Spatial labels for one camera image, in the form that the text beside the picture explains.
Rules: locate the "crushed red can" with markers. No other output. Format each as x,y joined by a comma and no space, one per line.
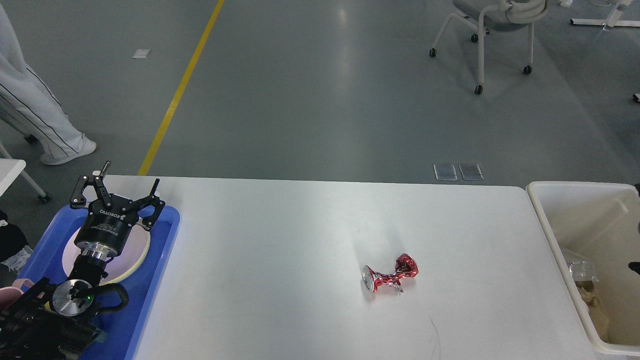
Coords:
405,267

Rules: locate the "person in white tracksuit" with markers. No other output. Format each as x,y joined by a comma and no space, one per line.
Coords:
38,109

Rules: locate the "white office chair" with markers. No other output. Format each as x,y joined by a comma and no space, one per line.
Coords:
485,16

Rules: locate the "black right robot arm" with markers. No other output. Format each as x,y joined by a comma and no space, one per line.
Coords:
634,266

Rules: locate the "pink plate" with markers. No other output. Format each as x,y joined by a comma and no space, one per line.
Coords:
71,251

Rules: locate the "brown paper front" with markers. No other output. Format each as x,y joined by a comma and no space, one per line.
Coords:
597,312

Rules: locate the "blue plastic tray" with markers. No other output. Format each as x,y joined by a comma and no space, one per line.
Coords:
124,328

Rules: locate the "pink ribbed mug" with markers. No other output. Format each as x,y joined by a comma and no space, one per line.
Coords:
11,293

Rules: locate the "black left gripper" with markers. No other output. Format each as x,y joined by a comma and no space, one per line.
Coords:
105,230

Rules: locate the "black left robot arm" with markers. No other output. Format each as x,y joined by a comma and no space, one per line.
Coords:
59,321

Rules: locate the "foil sheet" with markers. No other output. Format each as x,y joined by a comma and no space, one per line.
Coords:
582,270

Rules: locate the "white side table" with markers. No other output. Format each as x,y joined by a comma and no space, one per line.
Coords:
11,168

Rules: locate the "yellow plate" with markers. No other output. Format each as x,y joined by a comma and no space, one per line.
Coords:
133,255

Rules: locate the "white plastic bin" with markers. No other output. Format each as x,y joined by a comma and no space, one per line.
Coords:
598,222

